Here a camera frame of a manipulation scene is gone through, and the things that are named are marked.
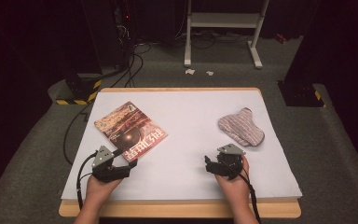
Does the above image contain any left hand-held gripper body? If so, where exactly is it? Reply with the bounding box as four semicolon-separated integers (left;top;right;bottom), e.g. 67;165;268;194
90;145;138;184

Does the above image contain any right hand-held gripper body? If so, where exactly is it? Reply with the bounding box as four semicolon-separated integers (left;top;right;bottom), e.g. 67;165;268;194
215;143;247;181

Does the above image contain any glossy magazine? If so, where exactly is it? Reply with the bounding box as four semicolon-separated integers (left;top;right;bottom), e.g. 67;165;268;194
93;100;169;162

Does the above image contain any striped fuzzy sock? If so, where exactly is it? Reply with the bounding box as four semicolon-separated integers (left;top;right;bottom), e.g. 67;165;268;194
217;106;266;147

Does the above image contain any person's left hand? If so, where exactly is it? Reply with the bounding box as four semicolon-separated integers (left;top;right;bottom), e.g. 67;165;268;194
85;175;123;203

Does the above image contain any person's right hand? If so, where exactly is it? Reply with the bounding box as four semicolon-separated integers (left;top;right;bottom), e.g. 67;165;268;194
213;154;252;207

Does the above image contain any black yellow striped base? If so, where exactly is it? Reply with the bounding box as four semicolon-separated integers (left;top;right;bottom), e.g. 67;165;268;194
55;73;103;106
277;79;326;108

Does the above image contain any dark equipment tower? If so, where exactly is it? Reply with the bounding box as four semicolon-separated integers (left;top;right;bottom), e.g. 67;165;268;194
80;0;138;70

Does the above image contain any small red object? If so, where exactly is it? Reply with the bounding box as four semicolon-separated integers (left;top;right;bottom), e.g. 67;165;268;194
274;33;289;45

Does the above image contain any white metal stand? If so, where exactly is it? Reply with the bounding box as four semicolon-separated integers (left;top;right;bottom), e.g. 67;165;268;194
183;0;270;70

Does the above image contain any left hand-held gripper cable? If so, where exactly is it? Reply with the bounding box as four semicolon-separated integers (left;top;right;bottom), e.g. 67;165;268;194
76;150;99;211

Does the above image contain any hand-held gripper cable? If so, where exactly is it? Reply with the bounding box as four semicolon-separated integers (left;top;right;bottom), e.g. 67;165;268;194
238;167;263;224
76;150;99;211

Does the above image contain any right hand-held gripper cable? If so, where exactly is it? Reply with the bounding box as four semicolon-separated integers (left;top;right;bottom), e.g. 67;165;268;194
238;167;263;224

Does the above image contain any black floor cable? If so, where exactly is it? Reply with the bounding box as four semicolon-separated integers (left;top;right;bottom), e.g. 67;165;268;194
62;104;91;166

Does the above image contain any bundle of black cables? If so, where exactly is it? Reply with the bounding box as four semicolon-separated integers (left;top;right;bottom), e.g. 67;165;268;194
109;40;153;89

